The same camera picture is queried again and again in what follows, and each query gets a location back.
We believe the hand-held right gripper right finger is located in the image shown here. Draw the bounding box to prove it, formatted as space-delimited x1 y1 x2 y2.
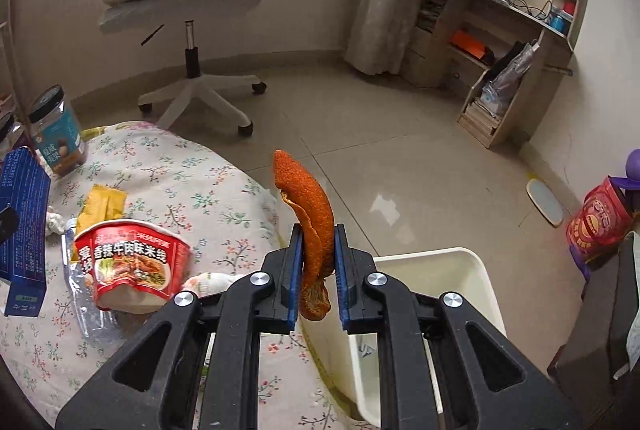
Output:
333 223 583 430

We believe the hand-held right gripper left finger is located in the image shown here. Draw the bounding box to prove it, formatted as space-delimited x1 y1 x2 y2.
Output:
55 223 305 430

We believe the orange peel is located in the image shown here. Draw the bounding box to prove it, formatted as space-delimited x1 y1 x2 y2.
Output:
272 149 335 323

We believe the white plastic bin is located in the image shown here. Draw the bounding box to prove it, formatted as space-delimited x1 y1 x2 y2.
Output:
301 247 508 430

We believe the white wrapper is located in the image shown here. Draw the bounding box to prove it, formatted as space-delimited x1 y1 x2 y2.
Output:
181 273 246 298

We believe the floral bed sheet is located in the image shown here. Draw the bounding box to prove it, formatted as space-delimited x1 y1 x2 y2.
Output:
0 121 371 430

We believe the red instant noodle bowl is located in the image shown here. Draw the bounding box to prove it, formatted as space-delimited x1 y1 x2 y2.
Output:
73 219 194 314

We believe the yellow snack wrapper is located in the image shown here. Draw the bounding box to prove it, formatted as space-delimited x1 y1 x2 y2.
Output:
78 185 127 231

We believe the clear plastic bottle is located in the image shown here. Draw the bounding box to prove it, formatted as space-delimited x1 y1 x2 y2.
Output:
62 217 121 339

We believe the oval foot scale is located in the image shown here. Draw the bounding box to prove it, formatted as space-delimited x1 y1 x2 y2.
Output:
526 179 565 227

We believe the crumpled white tissue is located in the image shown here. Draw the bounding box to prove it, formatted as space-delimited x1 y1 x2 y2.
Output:
45 206 67 237

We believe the white office chair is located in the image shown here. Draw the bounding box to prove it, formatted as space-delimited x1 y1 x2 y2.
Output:
97 0 273 137

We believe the silver foil bag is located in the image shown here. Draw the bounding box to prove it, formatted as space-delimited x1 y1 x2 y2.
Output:
482 41 541 117

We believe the dark cabinet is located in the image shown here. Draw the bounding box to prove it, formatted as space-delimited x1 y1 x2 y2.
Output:
546 230 640 430

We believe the red snack bag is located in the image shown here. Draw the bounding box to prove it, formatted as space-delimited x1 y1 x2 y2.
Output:
566 176 635 267

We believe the orange flat box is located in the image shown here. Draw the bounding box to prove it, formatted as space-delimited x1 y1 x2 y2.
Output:
448 29 488 61

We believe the blue cardboard box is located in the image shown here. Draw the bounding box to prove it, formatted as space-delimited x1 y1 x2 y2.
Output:
0 146 52 317

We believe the clear jar with black lid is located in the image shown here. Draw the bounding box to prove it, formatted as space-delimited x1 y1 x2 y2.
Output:
27 85 87 178

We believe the wooden desk with shelves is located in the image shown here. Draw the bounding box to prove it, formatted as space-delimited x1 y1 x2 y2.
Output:
402 0 586 148

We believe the purple plastic toy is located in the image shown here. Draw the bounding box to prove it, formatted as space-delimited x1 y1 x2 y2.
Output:
614 149 640 192

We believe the blue round container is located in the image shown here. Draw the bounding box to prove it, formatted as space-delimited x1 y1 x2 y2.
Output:
548 8 575 36

